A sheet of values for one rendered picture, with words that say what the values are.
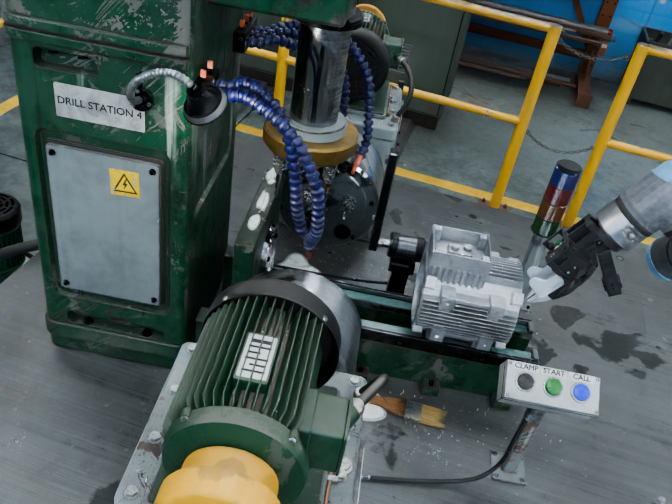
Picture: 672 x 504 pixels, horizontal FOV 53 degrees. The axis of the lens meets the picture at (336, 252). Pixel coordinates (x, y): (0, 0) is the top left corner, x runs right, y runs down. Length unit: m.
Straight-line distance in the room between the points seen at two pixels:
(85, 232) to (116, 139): 0.22
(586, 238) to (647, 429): 0.55
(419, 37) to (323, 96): 3.18
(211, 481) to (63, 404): 0.83
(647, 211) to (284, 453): 0.81
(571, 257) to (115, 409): 0.93
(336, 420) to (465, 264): 0.67
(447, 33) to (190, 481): 3.86
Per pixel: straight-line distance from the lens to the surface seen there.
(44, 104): 1.23
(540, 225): 1.73
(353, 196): 1.60
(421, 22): 4.35
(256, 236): 1.30
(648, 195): 1.29
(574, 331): 1.87
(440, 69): 4.41
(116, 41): 1.13
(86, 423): 1.43
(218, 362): 0.77
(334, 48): 1.19
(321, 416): 0.78
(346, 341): 1.15
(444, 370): 1.53
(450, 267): 1.38
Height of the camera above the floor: 1.91
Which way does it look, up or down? 36 degrees down
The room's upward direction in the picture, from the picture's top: 11 degrees clockwise
